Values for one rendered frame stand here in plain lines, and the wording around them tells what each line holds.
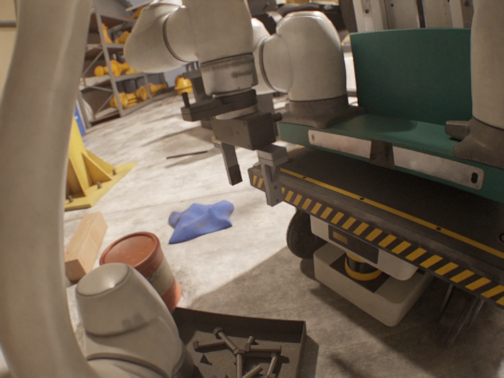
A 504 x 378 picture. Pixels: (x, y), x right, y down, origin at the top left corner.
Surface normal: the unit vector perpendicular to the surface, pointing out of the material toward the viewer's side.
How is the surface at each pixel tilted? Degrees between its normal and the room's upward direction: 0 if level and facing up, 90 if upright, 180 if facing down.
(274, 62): 87
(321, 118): 14
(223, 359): 0
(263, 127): 90
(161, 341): 79
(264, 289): 0
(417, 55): 90
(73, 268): 90
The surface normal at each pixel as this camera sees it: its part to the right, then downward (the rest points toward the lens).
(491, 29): -0.97, 0.20
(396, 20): -0.81, 0.38
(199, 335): -0.18, -0.88
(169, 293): 0.91, 0.01
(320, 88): -0.11, 0.57
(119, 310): 0.57, -0.27
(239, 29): 0.62, 0.33
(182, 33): -0.58, 0.49
